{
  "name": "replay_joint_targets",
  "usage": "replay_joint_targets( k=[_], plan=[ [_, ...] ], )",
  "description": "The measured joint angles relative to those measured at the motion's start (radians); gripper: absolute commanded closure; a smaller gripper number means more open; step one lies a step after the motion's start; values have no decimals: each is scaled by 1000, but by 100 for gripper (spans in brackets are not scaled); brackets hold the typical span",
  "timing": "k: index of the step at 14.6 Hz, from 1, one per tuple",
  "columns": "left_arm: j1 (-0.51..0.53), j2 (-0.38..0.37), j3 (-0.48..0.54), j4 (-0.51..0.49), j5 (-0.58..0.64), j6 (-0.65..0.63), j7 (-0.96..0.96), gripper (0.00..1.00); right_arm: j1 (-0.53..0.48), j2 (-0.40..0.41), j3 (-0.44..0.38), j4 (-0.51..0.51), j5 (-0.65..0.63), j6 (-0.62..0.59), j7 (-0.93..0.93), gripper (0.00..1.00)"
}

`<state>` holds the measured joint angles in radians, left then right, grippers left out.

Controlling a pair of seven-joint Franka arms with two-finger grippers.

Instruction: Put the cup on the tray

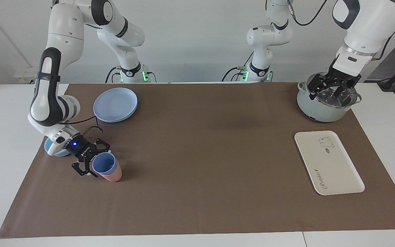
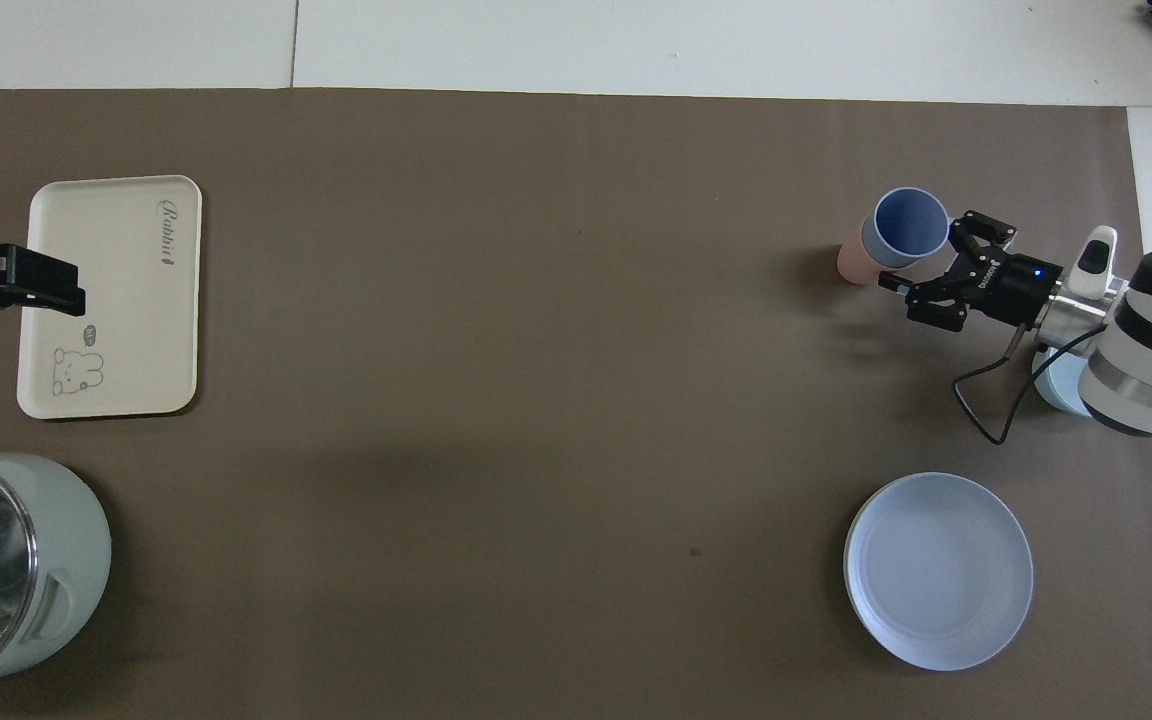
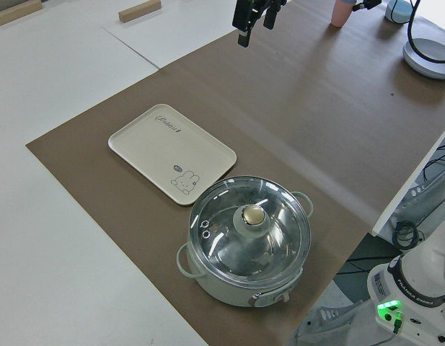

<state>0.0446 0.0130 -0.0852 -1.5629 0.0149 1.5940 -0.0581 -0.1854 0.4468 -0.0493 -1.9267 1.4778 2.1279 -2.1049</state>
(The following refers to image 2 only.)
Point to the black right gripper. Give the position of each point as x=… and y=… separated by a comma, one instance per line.
x=1011, y=285

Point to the blue ribbed cup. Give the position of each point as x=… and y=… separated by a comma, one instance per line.
x=908, y=225

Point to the pink cup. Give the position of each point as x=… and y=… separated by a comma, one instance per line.
x=851, y=265

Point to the cream rabbit print tray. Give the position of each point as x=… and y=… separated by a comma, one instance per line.
x=131, y=330

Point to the light blue bowl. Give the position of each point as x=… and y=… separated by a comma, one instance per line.
x=1056, y=385

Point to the mint green cooking pot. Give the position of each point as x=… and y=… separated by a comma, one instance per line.
x=71, y=540

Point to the pale blue plate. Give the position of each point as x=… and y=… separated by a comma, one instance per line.
x=939, y=570

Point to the brown paper table mat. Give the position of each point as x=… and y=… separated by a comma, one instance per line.
x=556, y=400

